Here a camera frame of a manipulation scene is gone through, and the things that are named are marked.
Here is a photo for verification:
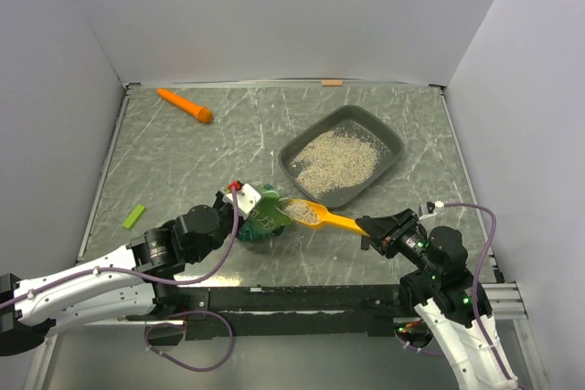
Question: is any grey litter box tray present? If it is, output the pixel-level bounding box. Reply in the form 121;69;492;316
279;105;404;209

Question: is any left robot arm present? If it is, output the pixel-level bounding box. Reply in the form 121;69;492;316
1;190;242;356

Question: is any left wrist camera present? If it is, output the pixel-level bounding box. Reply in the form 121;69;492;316
222;184;262;220

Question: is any green litter bag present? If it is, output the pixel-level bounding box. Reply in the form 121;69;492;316
237;184;293;242

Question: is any green rectangular block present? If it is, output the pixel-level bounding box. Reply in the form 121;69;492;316
122;204;146;230

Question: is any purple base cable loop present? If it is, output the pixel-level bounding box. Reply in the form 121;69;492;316
144;310;235;372

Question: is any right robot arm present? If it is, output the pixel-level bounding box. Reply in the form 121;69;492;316
356;201;521;389

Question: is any yellow plastic scoop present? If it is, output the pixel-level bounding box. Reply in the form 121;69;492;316
279;198;367;237

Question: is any orange carrot toy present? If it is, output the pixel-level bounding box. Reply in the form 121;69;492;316
157;89;213;123

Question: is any black T-shaped part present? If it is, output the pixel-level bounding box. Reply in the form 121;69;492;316
360;237;371;250

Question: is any black base bar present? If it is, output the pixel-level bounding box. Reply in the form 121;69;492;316
127;284;452;345

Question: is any litter granules pile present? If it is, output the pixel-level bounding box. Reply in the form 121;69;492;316
291;131;380;197

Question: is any brown tape piece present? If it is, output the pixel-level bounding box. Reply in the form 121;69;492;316
321;79;344;87

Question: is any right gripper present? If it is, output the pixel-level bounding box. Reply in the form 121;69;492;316
355;206;441;279

